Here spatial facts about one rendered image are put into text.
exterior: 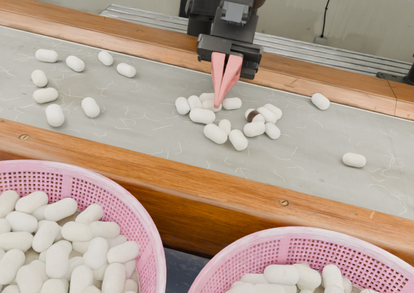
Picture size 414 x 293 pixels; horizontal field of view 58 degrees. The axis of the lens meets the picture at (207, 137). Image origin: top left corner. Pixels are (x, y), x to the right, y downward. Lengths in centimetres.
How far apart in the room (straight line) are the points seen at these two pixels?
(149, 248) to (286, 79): 46
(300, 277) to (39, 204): 27
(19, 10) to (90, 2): 200
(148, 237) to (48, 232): 10
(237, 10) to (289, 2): 211
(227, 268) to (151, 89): 36
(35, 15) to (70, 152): 45
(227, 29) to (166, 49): 18
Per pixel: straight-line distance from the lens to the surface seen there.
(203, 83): 68
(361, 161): 56
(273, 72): 72
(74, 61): 67
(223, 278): 37
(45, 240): 39
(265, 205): 41
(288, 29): 269
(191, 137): 53
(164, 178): 42
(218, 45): 58
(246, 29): 60
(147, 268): 36
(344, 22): 273
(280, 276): 39
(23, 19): 85
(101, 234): 39
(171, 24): 116
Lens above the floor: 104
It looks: 35 degrees down
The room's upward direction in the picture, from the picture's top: 11 degrees clockwise
